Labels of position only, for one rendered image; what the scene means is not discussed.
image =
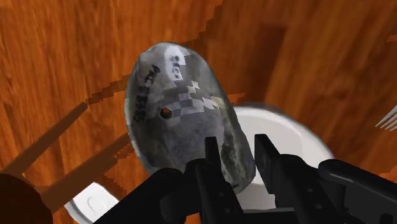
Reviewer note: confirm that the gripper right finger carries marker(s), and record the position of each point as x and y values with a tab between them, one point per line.
297	186

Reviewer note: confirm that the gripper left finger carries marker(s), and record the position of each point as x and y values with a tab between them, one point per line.
214	186

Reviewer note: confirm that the grey oval stone-like object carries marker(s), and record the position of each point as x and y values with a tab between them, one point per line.
173	118

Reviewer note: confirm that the white round plate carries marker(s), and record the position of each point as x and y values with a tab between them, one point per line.
279	133
93	204

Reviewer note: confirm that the silver fork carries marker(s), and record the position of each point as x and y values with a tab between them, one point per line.
389	119

